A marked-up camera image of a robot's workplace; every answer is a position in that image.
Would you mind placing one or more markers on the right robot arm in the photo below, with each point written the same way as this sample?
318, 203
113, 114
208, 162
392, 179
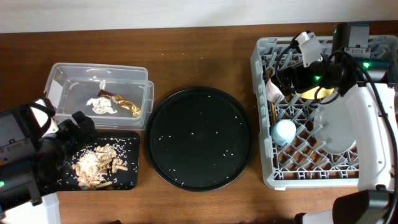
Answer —
354, 87

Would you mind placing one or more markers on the food scraps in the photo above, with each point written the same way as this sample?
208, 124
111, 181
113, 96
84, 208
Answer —
96, 166

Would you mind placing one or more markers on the blue cup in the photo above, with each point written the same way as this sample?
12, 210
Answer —
283, 132

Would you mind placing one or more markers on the clear plastic bin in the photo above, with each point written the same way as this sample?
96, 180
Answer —
71, 85

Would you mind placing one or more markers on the light grey plate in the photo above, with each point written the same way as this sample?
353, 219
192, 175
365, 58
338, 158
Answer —
336, 127

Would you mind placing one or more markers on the round black tray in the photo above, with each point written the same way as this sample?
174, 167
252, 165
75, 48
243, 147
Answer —
199, 139

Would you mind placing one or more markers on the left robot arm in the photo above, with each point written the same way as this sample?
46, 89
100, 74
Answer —
18, 145

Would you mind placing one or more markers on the black rectangular tray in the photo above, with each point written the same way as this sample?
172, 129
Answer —
124, 174

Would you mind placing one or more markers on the white tissue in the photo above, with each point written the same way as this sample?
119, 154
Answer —
101, 105

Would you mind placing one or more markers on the gold snack wrapper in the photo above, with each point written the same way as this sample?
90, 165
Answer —
122, 102

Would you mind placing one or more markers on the pink cup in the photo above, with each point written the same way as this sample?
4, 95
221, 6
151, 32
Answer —
273, 93

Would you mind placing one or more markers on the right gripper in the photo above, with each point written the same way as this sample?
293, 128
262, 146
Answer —
298, 71

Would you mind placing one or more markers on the yellow bowl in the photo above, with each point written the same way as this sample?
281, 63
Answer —
310, 94

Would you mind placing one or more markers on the grey dishwasher rack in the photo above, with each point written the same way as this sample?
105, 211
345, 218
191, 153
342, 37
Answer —
302, 163

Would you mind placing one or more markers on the wooden chopstick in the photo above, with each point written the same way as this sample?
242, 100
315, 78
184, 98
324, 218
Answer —
273, 113

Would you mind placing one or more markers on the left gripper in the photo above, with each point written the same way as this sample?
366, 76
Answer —
87, 125

